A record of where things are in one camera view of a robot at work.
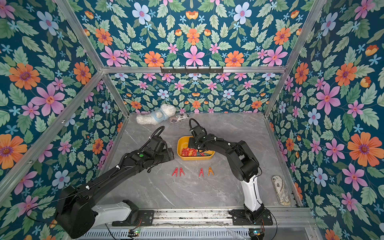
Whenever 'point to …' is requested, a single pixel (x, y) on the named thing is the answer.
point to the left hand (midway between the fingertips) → (170, 154)
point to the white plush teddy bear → (163, 114)
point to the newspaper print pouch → (179, 118)
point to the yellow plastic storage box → (182, 142)
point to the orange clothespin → (210, 170)
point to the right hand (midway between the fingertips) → (192, 143)
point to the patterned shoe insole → (281, 193)
